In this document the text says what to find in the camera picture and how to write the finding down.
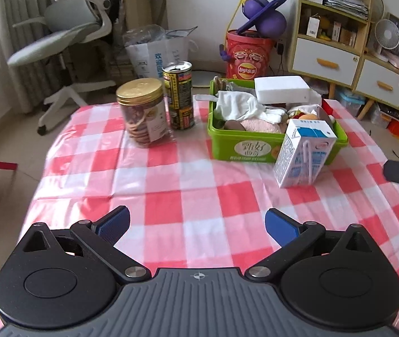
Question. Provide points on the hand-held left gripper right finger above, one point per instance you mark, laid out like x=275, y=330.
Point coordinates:
x=282, y=226

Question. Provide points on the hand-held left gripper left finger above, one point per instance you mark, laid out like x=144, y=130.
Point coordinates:
x=115, y=223

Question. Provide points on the green plastic bin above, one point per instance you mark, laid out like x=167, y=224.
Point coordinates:
x=241, y=147

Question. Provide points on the white foam block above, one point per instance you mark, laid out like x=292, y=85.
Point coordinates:
x=280, y=89

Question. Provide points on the pink soft cloth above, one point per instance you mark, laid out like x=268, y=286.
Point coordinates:
x=259, y=125

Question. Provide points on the clear storage box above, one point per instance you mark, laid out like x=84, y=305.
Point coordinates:
x=380, y=116

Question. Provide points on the blue white milk carton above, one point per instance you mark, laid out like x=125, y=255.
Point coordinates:
x=301, y=161

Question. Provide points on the red white checked tablecloth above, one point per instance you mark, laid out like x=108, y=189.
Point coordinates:
x=185, y=182

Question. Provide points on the blue lid storage box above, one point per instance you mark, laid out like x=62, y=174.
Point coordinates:
x=348, y=99

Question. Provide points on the low white wooden cabinet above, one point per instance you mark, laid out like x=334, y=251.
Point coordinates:
x=371, y=77

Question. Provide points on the orange plush toy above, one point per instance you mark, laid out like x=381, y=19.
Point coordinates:
x=308, y=115

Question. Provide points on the gold lid cookie jar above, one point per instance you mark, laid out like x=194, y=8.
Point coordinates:
x=143, y=112

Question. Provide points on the white cloth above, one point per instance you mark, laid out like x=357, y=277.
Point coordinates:
x=238, y=107

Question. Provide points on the tall white wooden shelf cabinet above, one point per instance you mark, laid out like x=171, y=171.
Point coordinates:
x=326, y=59

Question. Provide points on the small white desk fan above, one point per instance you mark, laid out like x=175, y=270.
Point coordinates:
x=385, y=37

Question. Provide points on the tall drink can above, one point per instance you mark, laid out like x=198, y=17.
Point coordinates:
x=180, y=94

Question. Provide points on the white round flat object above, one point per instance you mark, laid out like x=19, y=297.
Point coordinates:
x=204, y=77

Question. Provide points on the small white box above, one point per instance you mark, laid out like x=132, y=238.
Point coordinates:
x=313, y=27

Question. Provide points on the white paper bag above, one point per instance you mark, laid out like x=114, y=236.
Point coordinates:
x=157, y=58

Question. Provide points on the red snack bucket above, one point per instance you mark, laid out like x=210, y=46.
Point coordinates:
x=245, y=56

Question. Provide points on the stack of papers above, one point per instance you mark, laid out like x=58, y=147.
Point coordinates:
x=345, y=1

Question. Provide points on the clear plastic bag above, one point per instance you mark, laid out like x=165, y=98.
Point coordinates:
x=145, y=35

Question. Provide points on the purple hopper ball toy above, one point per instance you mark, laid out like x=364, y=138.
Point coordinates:
x=269, y=24

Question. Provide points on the white grey office chair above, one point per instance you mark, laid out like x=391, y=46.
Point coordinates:
x=69, y=17

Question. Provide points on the wooden desk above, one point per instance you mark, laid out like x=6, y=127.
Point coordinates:
x=143, y=3

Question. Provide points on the grey curtain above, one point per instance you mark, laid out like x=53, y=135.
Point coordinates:
x=13, y=0

